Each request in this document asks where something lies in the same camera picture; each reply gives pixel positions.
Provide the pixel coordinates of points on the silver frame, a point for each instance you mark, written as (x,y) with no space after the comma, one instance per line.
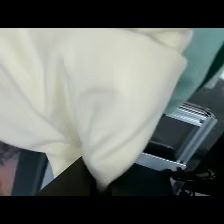
(195,115)

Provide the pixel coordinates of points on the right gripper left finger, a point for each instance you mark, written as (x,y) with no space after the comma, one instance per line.
(75,181)

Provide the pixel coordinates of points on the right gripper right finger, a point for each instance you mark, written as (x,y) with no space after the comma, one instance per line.
(143,181)

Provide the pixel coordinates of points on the cream shirt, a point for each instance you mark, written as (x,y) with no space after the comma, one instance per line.
(86,93)

